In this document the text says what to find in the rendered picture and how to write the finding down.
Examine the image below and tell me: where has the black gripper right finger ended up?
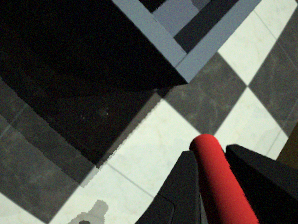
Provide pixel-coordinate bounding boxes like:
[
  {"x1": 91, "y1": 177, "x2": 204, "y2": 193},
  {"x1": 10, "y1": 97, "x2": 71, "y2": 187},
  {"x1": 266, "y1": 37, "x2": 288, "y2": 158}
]
[{"x1": 225, "y1": 143, "x2": 298, "y2": 224}]

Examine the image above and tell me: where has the red peg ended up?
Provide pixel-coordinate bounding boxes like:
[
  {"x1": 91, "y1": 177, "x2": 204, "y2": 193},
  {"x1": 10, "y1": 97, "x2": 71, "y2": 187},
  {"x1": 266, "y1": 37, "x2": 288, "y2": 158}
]
[{"x1": 189, "y1": 133, "x2": 263, "y2": 224}]

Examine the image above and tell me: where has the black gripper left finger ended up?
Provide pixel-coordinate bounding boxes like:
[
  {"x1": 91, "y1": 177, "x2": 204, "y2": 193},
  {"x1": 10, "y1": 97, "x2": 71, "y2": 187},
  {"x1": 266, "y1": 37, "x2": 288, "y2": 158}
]
[{"x1": 134, "y1": 151, "x2": 202, "y2": 224}]

